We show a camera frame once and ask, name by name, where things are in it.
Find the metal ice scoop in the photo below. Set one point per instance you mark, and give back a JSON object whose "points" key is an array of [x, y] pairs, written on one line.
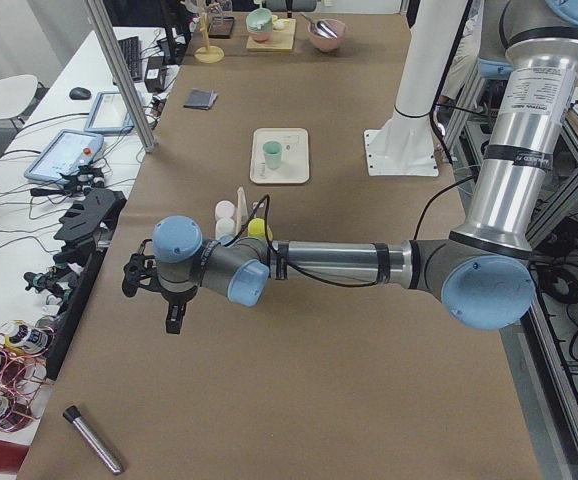
{"points": [[321, 27]]}

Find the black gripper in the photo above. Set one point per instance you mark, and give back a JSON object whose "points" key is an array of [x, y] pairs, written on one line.
{"points": [[173, 299]]}

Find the pink cup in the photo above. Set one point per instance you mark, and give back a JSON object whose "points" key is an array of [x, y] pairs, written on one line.
{"points": [[224, 209]]}

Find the blue teach pendant far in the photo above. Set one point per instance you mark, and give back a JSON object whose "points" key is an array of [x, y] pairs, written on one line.
{"points": [[108, 115]]}

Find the aluminium frame post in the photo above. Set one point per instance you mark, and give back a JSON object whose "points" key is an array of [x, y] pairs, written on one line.
{"points": [[102, 26]]}

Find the white chair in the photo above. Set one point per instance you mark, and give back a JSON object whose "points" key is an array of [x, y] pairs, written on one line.
{"points": [[16, 93]]}

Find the wooden cutting board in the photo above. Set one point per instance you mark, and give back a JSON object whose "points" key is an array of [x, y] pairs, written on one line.
{"points": [[280, 41]]}

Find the black tray with glasses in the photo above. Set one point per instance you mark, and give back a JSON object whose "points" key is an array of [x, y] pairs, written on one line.
{"points": [[221, 28]]}

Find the black foam holder stand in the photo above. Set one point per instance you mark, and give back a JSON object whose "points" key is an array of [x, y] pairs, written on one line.
{"points": [[79, 222]]}

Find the cream white cup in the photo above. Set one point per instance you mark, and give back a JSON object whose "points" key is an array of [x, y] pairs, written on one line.
{"points": [[225, 227]]}

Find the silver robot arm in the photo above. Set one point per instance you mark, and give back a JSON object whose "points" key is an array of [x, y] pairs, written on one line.
{"points": [[479, 271]]}

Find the black computer mouse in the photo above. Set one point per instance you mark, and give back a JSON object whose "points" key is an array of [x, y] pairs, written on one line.
{"points": [[80, 93]]}

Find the cream rabbit tray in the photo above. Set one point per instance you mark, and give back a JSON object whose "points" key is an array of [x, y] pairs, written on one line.
{"points": [[294, 169]]}

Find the grey folded cloth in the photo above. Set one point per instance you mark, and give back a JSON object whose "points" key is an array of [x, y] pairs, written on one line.
{"points": [[200, 99]]}

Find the blue teach pendant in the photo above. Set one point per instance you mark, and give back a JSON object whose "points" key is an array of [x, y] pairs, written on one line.
{"points": [[65, 154], [108, 115]]}

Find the stacked green bowls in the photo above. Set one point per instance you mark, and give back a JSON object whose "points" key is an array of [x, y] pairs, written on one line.
{"points": [[259, 23]]}

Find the black metal tube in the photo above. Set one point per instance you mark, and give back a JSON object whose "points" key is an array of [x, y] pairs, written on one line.
{"points": [[93, 440]]}

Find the wooden mug tree stand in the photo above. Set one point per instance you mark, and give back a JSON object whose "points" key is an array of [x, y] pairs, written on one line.
{"points": [[207, 53]]}

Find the green cup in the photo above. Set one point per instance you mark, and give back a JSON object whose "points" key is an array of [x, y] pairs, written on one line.
{"points": [[272, 153]]}

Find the blue teach pendant near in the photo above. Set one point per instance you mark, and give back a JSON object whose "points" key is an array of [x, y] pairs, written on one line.
{"points": [[65, 154]]}

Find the black keyboard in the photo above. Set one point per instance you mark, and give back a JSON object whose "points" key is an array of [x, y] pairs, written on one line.
{"points": [[130, 48]]}

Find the yellow cup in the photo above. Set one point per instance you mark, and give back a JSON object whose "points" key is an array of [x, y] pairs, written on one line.
{"points": [[258, 228]]}

